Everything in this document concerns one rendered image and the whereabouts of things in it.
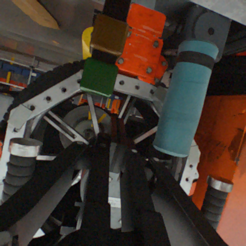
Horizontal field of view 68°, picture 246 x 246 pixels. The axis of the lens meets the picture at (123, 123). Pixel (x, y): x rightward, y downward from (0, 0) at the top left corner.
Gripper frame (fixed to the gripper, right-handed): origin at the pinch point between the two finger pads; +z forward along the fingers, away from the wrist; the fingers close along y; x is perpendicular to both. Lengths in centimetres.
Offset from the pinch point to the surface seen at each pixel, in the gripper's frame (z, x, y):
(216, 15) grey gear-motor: 55, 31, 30
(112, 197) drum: 11.9, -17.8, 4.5
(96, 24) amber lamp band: 5.8, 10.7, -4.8
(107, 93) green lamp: 4.2, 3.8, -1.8
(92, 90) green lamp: 4.0, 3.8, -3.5
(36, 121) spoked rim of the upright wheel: 34.3, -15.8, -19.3
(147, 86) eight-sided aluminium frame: 32.9, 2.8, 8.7
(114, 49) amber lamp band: 5.4, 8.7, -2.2
